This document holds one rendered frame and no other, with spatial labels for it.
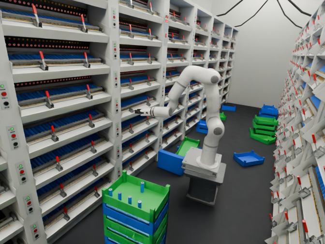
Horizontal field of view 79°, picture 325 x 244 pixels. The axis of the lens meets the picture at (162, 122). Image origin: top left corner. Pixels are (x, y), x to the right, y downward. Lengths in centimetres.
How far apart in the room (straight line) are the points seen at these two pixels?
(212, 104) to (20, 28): 120
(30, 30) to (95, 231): 131
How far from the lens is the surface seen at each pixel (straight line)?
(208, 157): 170
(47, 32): 119
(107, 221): 123
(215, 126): 151
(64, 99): 132
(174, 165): 214
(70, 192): 152
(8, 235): 140
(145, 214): 102
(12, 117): 114
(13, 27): 112
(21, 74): 113
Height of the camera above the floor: 125
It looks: 20 degrees down
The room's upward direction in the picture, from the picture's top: 3 degrees clockwise
